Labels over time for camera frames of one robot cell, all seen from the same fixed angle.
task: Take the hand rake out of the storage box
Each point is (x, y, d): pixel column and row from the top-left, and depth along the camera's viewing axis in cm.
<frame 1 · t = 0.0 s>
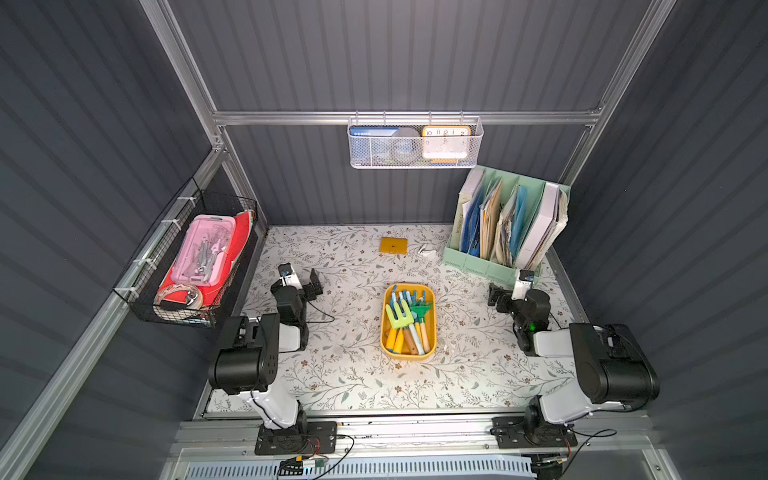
left hand: (295, 273, 92), fingers open
right hand: (514, 286, 93), fingers open
yellow storage box: (431, 320, 92), point 4 cm above the table
blue fork yellow handle: (391, 333, 89), point 4 cm above the table
yellow wallet: (394, 245, 115), point 2 cm above the table
green file organizer: (505, 223, 93), point 22 cm above the table
white binder: (544, 223, 91), point 24 cm above the table
blue folder: (521, 202, 96), point 25 cm above the table

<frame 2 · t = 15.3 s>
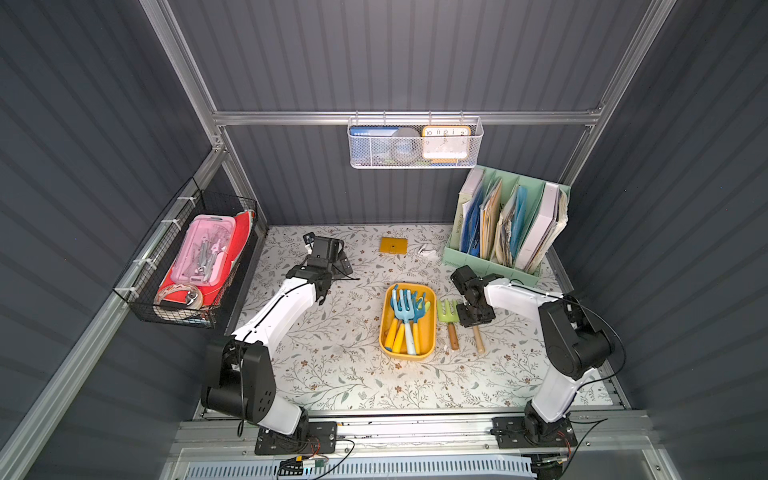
left hand: (327, 265, 88), fingers open
right hand: (478, 318, 94), fingers open
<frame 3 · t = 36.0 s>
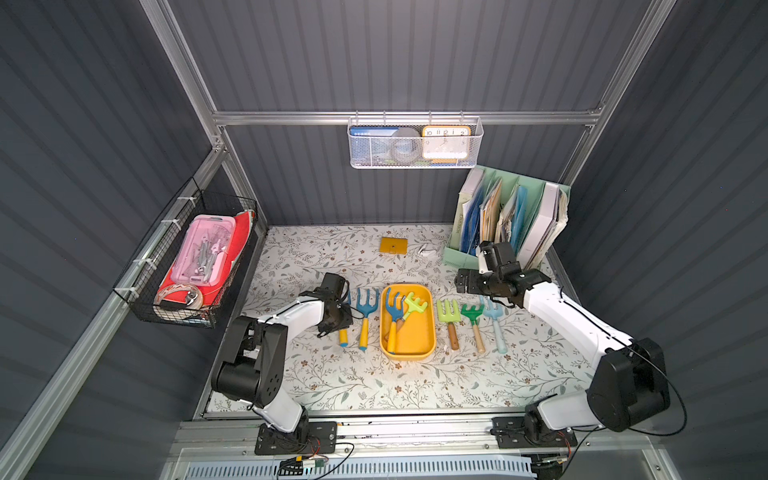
left hand: (341, 321, 93), fingers closed
right hand: (477, 279, 87), fingers open
blue fork yellow handle: (366, 309, 99), on the table
the other named things where they were.

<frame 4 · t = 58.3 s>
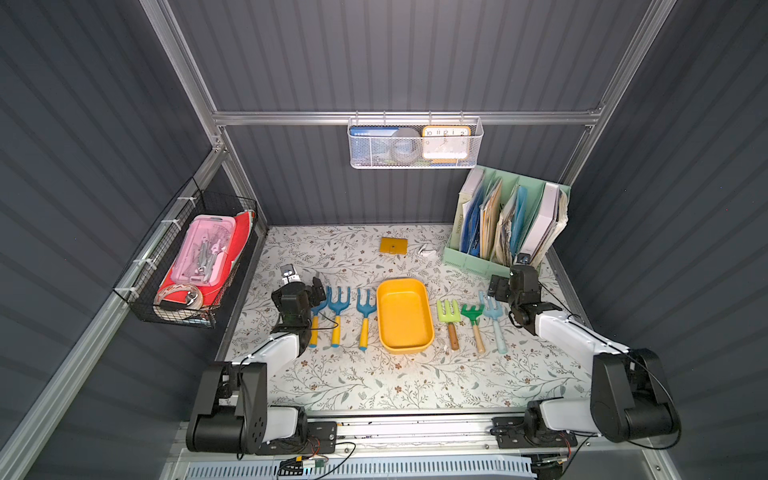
left hand: (295, 281, 89), fingers open
right hand: (520, 281, 90), fingers open
